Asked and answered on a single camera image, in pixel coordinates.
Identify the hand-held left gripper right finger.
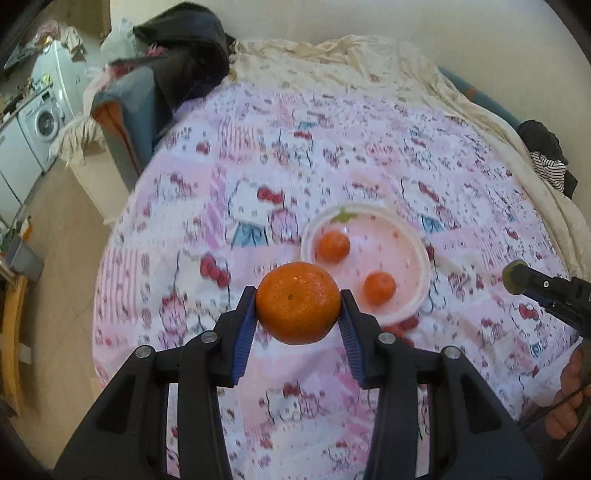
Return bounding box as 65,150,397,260
339,290,543,480

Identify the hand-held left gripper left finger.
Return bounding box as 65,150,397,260
53,286,259,480

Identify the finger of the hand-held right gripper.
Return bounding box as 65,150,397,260
541,295,591,334
502,260,591,301

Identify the small orange mandarin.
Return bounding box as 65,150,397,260
363,271,397,305
316,231,352,264

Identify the large orange mandarin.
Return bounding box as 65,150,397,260
255,261,342,345

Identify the white round plate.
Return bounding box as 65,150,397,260
301,203,432,324

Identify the person's right hand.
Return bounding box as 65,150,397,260
545,345,591,440

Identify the black white striped garment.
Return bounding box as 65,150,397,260
531,152,567,193

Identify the black cloth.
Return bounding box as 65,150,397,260
517,120,579,197

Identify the pink cat print blanket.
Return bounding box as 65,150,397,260
92,80,573,480

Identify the blue mattress edge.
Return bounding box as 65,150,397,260
438,67,522,131

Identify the grey bin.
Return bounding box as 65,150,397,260
9,235,45,280

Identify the wooden chair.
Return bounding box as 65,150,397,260
0,272,29,412

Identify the blue and orange cushion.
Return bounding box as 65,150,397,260
90,67,155,185

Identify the cream fringed cloth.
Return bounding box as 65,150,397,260
50,115,108,168

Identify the cream bed sheet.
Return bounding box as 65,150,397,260
228,37,587,278

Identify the black jacket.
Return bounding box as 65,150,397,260
134,2,232,144

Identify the white washing machine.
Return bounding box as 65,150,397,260
17,90,68,172

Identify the white plastic bag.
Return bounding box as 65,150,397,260
100,18,139,65

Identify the white refrigerator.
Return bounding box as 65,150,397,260
28,39,95,125

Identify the black cable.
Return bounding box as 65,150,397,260
519,388,591,430

